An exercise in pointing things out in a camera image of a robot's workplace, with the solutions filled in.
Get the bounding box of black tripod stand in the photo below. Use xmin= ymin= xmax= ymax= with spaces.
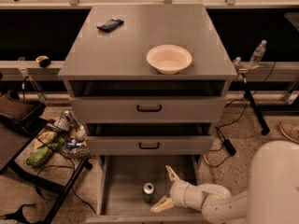
xmin=233 ymin=57 xmax=270 ymax=135

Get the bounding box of grey drawer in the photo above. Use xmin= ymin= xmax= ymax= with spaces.
xmin=70 ymin=80 xmax=226 ymax=124
xmin=87 ymin=123 xmax=213 ymax=155
xmin=86 ymin=155 xmax=209 ymax=224

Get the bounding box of clear plastic water bottle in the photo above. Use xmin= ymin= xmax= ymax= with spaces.
xmin=249 ymin=40 xmax=267 ymax=68

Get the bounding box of grey bottom drawer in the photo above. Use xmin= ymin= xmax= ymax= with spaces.
xmin=86 ymin=155 xmax=209 ymax=224

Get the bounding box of grey middle drawer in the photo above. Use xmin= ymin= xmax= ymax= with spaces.
xmin=87 ymin=123 xmax=213 ymax=155

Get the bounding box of white paper bowl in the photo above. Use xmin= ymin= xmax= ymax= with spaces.
xmin=147 ymin=45 xmax=192 ymax=75

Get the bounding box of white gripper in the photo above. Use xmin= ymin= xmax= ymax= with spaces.
xmin=150 ymin=165 xmax=194 ymax=213

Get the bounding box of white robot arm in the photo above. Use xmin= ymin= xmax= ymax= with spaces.
xmin=150 ymin=141 xmax=299 ymax=224

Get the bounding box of grey drawer cabinet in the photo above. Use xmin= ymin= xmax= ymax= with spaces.
xmin=59 ymin=4 xmax=236 ymax=155

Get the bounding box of grey top drawer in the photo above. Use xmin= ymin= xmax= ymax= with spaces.
xmin=70 ymin=80 xmax=226 ymax=124

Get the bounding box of tan shoe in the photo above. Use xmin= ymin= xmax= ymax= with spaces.
xmin=278 ymin=121 xmax=299 ymax=144

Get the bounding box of wire basket of snacks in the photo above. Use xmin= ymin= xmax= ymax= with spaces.
xmin=34 ymin=109 xmax=90 ymax=160

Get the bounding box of black power adapter with cable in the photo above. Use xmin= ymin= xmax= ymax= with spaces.
xmin=203 ymin=61 xmax=278 ymax=169

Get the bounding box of dark side table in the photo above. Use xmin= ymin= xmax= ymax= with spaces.
xmin=1 ymin=118 xmax=93 ymax=224

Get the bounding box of small black round device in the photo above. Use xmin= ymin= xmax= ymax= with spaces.
xmin=36 ymin=55 xmax=51 ymax=68

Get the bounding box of green soda can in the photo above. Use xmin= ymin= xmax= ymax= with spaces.
xmin=142 ymin=183 xmax=155 ymax=203

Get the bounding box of green chip bag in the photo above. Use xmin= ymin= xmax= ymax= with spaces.
xmin=26 ymin=135 xmax=67 ymax=168

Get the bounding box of dark brown bag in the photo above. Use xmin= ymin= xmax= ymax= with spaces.
xmin=0 ymin=90 xmax=46 ymax=133

